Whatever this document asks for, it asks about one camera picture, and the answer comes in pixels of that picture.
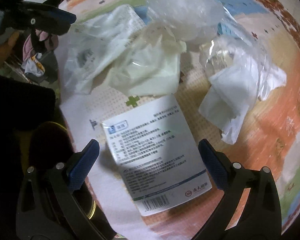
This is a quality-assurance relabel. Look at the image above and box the white plastic bag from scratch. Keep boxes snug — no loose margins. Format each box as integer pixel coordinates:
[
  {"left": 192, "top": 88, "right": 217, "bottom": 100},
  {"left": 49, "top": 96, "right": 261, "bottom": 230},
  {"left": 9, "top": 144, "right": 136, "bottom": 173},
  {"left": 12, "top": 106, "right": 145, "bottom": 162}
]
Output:
[{"left": 62, "top": 4, "right": 186, "bottom": 96}]

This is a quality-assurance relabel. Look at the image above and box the white medicine box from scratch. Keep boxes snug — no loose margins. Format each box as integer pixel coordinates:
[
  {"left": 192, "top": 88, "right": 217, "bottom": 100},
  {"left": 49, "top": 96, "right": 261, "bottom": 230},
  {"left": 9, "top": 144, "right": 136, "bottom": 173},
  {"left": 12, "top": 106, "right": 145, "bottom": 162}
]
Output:
[{"left": 102, "top": 94, "right": 212, "bottom": 217}]

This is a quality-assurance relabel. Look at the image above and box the white tissue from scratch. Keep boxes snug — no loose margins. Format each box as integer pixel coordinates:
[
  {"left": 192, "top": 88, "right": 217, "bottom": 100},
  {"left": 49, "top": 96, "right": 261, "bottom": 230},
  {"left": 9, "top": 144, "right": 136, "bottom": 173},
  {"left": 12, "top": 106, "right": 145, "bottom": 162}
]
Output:
[{"left": 199, "top": 34, "right": 287, "bottom": 145}]

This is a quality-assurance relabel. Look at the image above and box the clear plastic wrap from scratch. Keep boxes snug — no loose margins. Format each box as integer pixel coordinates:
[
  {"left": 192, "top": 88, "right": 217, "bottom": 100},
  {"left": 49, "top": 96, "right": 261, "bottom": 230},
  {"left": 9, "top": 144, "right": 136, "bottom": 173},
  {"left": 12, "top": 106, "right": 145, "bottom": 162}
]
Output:
[{"left": 145, "top": 0, "right": 224, "bottom": 44}]

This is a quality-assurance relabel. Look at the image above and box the dark round trash bin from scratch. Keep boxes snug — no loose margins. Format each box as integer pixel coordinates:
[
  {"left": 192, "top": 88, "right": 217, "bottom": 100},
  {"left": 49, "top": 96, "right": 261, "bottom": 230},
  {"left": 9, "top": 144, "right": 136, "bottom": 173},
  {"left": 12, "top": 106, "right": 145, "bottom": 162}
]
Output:
[{"left": 47, "top": 121, "right": 100, "bottom": 220}]

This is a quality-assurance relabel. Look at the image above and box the striped colourful bed mat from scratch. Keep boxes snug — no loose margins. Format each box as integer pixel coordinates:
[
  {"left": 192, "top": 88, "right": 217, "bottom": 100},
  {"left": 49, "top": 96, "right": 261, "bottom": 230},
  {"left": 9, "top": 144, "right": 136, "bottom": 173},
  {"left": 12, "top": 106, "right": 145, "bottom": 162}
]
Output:
[{"left": 58, "top": 0, "right": 300, "bottom": 239}]

